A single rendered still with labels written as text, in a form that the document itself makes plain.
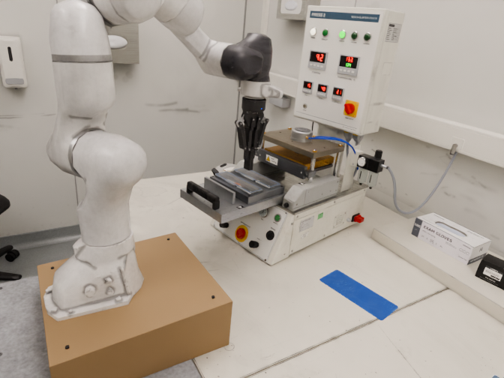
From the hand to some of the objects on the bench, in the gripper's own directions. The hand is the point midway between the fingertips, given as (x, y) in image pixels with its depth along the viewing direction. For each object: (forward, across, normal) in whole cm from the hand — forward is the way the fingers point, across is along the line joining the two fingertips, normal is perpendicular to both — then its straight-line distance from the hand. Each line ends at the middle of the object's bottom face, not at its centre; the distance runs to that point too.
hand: (248, 159), depth 125 cm
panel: (+32, +3, 0) cm, 32 cm away
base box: (+32, -25, +1) cm, 41 cm away
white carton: (+28, -59, +49) cm, 82 cm away
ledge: (+33, -53, +69) cm, 94 cm away
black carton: (+28, -50, +68) cm, 89 cm away
